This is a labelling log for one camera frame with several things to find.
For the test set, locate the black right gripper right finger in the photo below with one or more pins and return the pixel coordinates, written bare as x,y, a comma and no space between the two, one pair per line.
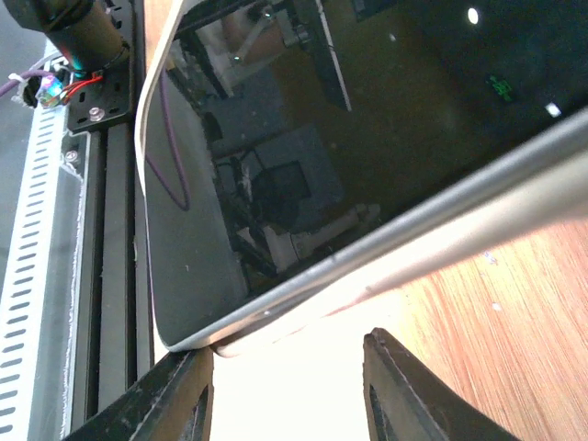
405,400

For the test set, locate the black front mounting rail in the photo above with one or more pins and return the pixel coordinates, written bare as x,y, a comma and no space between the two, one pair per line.
107,357

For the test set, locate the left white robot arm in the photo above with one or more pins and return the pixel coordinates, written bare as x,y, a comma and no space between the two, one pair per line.
82,31

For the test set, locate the grey slotted cable duct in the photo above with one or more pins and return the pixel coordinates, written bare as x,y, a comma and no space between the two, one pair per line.
23,292

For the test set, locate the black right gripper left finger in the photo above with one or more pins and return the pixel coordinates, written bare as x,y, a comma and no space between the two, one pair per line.
173,401

